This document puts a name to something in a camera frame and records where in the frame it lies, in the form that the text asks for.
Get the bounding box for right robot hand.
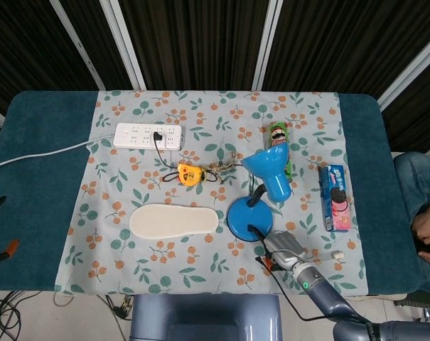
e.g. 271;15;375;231
247;223;311;275

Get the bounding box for blue desk lamp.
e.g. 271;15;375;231
226;142;294;244

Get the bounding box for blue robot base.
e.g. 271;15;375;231
129;293;284;341

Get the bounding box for person's bare hand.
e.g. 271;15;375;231
411;202;430;257

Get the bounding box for orange black spring clamp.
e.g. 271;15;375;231
0;238;21;269
255;254;283;275

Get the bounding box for glass test tube white cap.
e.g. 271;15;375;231
306;250;345;266

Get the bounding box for teal table cover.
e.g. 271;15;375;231
0;90;424;296

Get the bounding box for blue cookie box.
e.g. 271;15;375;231
318;164;353;233

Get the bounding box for floral tablecloth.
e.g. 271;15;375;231
53;90;370;296

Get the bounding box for white shoe insole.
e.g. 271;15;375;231
129;203;220;239

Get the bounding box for green chips can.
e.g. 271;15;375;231
263;120;294;182

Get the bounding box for yellow tape measure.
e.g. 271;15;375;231
161;163;218;188

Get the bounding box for person's leg in jeans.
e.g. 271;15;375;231
393;151;430;296

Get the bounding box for white power strip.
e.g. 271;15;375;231
112;122;185;151

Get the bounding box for thin black cable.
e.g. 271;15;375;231
269;271;370;325

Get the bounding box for white power strip cable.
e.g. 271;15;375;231
0;133;117;175

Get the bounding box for tangled floor cables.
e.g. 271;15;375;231
0;290;41;341

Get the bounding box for braided brown rope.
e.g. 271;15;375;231
204;151;244;185

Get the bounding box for black power plug with cable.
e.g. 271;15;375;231
152;131;180;170

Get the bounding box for aluminium frame post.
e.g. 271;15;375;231
100;0;147;90
376;33;430;112
251;0;284;91
49;0;107;90

